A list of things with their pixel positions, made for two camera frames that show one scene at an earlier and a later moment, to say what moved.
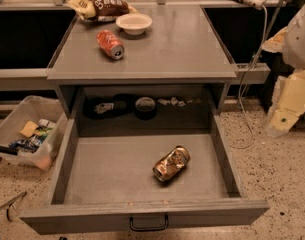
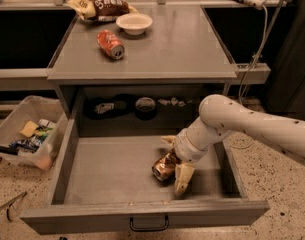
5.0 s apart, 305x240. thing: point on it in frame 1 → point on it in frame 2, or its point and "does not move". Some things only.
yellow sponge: x=29 y=129 does not move
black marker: x=7 y=149 does not move
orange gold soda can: x=171 y=163 does not move
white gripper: x=299 y=41 → x=184 y=149
